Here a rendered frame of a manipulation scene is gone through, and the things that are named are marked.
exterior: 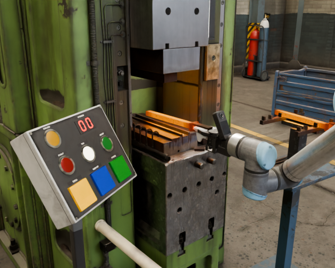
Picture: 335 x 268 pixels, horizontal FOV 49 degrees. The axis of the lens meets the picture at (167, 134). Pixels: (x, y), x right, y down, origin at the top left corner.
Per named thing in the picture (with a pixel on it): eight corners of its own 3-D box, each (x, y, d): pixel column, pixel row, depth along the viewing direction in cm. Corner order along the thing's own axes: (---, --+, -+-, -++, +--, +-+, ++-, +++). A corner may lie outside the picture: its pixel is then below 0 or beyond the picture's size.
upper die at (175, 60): (199, 69, 156) (200, 46, 153) (163, 74, 144) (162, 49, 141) (141, 60, 187) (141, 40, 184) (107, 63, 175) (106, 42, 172)
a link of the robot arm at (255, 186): (276, 199, 136) (280, 168, 132) (251, 205, 132) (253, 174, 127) (260, 187, 144) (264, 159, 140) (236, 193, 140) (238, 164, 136)
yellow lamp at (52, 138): (63, 145, 104) (61, 131, 103) (47, 149, 101) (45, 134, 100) (58, 142, 106) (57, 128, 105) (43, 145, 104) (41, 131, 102)
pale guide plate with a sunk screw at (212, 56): (219, 78, 184) (220, 43, 178) (206, 80, 178) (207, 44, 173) (216, 78, 185) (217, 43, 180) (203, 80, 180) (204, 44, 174)
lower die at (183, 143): (197, 147, 168) (198, 129, 165) (163, 158, 155) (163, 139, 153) (142, 126, 198) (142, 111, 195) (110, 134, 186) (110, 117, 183)
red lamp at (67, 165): (77, 172, 105) (76, 157, 103) (62, 176, 102) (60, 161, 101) (72, 168, 107) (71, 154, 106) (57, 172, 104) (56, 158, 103)
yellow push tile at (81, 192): (98, 199, 108) (86, 177, 107) (82, 211, 101) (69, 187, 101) (94, 201, 109) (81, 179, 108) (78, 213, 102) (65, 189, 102)
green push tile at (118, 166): (132, 173, 125) (122, 154, 124) (120, 182, 119) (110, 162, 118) (128, 175, 126) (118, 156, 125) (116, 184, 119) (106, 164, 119)
